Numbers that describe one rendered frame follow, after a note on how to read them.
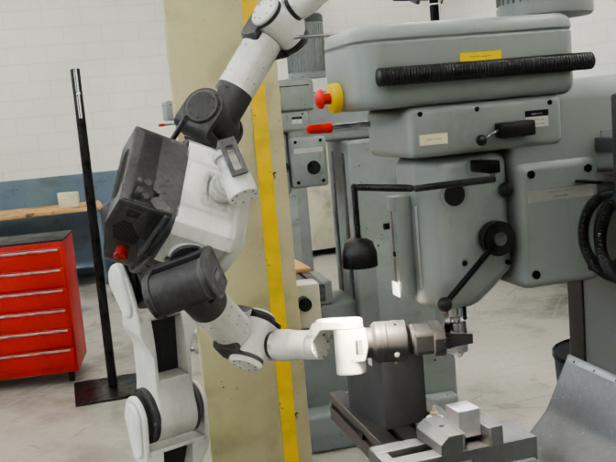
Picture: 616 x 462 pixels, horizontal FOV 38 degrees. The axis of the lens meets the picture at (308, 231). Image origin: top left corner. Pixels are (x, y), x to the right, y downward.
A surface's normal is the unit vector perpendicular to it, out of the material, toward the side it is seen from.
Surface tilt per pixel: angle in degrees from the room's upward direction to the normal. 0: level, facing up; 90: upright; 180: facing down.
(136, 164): 60
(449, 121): 90
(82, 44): 90
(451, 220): 90
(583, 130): 90
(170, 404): 81
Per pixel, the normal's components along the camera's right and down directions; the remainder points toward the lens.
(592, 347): -0.96, 0.12
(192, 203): 0.47, -0.47
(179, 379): 0.60, 0.14
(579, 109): 0.27, 0.11
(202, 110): -0.28, -0.32
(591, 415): -0.90, -0.34
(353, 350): 0.02, -0.04
